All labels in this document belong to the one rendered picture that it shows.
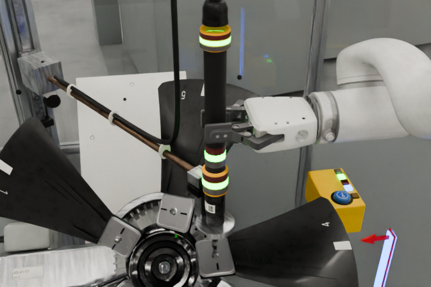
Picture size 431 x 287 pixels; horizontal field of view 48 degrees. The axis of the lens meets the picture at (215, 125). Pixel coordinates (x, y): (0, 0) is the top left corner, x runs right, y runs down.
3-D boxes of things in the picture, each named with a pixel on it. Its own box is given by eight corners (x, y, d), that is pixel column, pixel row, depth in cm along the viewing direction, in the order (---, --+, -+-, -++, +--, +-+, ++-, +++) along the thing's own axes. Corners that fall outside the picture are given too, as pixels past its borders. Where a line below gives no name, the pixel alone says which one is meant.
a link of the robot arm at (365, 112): (336, 82, 74) (341, 143, 74) (416, 77, 76) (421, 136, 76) (317, 89, 83) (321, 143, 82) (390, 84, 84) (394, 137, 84)
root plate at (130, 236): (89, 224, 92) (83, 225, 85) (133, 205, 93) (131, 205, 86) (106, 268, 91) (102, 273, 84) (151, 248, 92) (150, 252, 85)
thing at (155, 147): (47, 82, 117) (47, 76, 116) (53, 80, 118) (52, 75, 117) (197, 180, 84) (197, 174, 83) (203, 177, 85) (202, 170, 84)
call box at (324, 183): (303, 200, 137) (306, 170, 132) (337, 196, 138) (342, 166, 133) (322, 240, 123) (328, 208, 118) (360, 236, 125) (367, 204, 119)
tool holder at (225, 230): (179, 220, 88) (177, 176, 82) (208, 202, 92) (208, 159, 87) (214, 246, 82) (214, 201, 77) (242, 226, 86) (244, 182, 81)
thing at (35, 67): (20, 84, 124) (13, 54, 119) (46, 77, 128) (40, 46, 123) (40, 98, 117) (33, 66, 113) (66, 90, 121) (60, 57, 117)
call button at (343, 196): (331, 195, 123) (331, 189, 123) (346, 193, 124) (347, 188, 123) (337, 205, 120) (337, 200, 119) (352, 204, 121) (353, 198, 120)
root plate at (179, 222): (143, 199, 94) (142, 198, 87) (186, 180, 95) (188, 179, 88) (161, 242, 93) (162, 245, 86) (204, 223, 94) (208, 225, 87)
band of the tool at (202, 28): (194, 47, 69) (193, 28, 67) (215, 40, 71) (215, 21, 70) (214, 56, 66) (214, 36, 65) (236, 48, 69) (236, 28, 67)
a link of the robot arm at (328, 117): (335, 154, 77) (317, 156, 76) (316, 126, 84) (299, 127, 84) (343, 108, 72) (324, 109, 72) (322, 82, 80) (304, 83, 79)
